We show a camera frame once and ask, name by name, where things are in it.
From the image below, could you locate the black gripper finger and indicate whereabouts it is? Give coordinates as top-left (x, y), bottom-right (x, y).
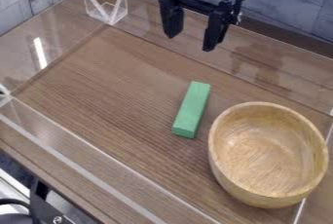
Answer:
top-left (203, 11), bottom-right (229, 52)
top-left (159, 0), bottom-right (183, 38)

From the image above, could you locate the green rectangular stick block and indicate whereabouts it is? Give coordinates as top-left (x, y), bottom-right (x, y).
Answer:
top-left (171, 81), bottom-right (211, 138)

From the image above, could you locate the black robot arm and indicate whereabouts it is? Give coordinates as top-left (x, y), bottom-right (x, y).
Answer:
top-left (159, 0), bottom-right (244, 52)

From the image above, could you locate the round wooden bowl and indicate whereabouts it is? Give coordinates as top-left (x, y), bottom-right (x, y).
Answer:
top-left (208, 101), bottom-right (328, 208)

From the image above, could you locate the clear acrylic corner bracket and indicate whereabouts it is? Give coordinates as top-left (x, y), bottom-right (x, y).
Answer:
top-left (82, 0), bottom-right (127, 25)

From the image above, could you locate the clear acrylic enclosure wall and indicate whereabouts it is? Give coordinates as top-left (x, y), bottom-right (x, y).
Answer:
top-left (0, 22), bottom-right (333, 224)

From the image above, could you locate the black table frame leg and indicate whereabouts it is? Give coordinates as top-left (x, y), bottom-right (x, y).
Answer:
top-left (29, 180), bottom-right (89, 224)

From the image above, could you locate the black cable under table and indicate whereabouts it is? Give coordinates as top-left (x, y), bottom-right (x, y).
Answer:
top-left (0, 198), bottom-right (34, 224)

